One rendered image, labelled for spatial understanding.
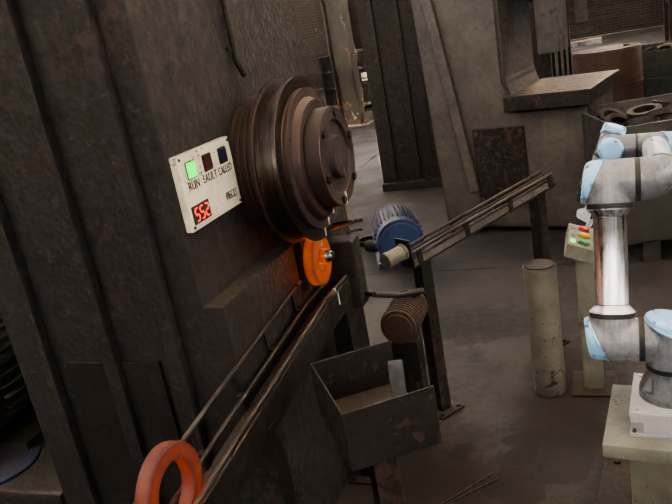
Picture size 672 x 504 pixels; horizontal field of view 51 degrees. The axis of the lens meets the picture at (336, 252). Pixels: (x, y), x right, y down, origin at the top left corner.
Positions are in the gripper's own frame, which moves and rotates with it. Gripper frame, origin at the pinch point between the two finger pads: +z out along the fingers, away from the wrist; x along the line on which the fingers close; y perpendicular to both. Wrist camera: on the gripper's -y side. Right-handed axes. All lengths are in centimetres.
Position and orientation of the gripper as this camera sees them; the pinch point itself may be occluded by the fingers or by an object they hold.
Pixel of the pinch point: (589, 226)
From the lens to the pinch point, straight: 256.2
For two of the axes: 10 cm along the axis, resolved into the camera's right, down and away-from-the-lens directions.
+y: -9.4, -2.6, 2.3
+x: -3.1, 3.4, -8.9
